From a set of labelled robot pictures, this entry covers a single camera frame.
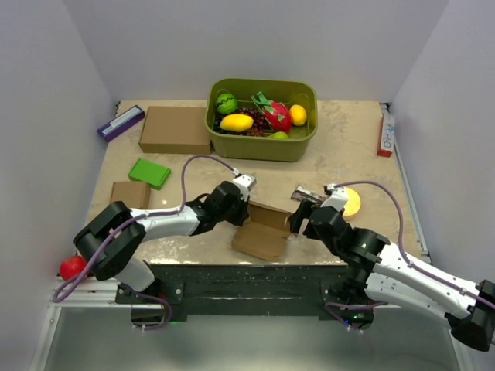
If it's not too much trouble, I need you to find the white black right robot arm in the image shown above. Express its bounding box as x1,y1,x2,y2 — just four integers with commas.
288,201,494,352

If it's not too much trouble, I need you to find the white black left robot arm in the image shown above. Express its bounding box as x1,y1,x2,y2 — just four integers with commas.
74,175,256,303

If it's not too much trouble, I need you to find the small brown cardboard box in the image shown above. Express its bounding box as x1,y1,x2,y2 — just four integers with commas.
109,181,151,209

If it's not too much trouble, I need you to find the green small box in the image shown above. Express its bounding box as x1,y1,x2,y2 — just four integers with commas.
128,158,171,190

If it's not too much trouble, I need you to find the red white toothpaste box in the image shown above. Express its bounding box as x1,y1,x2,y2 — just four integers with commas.
377,112,395,158

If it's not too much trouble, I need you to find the large closed cardboard box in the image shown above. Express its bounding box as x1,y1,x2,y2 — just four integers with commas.
139,106,211,155

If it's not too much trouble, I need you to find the purple rectangular box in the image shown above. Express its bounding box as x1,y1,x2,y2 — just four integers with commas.
97,105,145,143

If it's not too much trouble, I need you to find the brown snack wrapper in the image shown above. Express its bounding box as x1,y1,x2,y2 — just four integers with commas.
291,185,326,204

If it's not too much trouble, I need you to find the round yellow sponge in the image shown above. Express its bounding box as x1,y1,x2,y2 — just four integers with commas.
343,186,362,221

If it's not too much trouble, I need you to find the olive green plastic bin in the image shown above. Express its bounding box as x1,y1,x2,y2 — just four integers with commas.
205,78,318,162

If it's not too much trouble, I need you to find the green toy lime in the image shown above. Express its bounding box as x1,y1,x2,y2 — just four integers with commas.
268,131,289,139

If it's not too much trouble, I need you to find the dark toy grapes bunch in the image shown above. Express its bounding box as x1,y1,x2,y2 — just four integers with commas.
212,108,274,137

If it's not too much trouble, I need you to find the yellow toy mango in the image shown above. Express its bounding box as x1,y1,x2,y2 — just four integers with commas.
220,114,254,132

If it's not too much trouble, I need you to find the yellow toy lemon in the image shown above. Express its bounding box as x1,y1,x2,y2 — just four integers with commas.
289,104,308,127

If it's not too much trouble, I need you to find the pink toy dragon fruit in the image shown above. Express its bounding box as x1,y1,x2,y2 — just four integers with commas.
251,91,292,134

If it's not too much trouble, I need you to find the green toy watermelon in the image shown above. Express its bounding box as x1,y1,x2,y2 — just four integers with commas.
216,93,238,115

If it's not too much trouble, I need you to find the red toy tomato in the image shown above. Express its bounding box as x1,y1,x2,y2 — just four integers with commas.
59,255,87,281

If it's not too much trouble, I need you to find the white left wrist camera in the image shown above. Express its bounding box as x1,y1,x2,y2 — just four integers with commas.
232,174,257,202

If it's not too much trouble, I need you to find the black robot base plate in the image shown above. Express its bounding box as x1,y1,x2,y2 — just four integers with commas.
114,264,390,322

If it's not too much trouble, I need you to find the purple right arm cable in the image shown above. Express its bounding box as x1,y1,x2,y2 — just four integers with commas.
323,180,495,335

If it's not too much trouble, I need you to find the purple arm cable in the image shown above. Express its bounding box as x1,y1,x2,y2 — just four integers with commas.
323,180,495,335
52,155,241,331

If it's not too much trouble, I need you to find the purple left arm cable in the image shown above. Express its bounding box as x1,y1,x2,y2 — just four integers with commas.
52,155,241,331

